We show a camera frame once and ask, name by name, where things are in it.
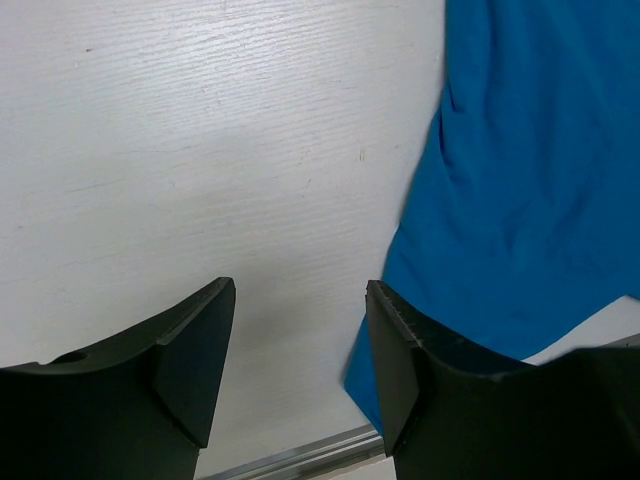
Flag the blue t shirt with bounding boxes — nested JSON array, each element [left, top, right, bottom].
[[341, 0, 640, 434]]

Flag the aluminium table edge rail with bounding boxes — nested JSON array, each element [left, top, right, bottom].
[[195, 335, 640, 480]]

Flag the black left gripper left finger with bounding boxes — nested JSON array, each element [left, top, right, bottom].
[[1, 278, 236, 479]]

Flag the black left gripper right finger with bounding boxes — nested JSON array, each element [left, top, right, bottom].
[[366, 281, 639, 479]]

